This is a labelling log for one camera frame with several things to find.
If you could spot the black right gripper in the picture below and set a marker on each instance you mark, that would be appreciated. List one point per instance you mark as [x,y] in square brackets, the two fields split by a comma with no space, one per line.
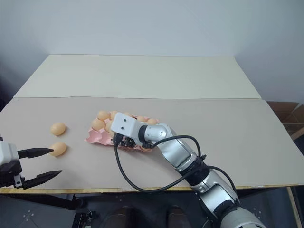
[126,141]

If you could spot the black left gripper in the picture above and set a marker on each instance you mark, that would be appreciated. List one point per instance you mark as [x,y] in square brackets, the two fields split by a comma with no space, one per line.
[9,173]

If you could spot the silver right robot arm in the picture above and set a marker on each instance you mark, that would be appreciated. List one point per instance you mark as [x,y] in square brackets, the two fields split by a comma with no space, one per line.
[173,149]

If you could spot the loose tan egg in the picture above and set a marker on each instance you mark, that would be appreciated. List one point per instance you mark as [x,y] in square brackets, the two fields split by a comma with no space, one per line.
[58,129]
[59,149]

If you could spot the pink egg carton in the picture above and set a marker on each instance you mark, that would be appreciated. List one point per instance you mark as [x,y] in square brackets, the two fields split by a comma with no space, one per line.
[97,137]

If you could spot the brown cardboard box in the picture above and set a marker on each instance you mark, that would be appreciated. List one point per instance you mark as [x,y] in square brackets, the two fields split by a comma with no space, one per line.
[286,115]

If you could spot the wooden table leg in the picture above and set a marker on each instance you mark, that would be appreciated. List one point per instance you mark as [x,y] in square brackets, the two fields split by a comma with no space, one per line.
[292,206]

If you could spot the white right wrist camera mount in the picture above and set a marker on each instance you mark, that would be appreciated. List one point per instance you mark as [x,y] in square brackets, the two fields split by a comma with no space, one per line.
[124,126]

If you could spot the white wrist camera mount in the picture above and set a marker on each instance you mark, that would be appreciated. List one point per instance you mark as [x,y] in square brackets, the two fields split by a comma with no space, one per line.
[124,126]
[7,152]

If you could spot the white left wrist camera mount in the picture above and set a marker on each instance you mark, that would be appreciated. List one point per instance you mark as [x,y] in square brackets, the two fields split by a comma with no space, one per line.
[7,152]

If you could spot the black table frame bar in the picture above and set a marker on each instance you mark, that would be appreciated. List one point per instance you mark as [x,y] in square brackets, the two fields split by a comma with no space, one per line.
[57,202]

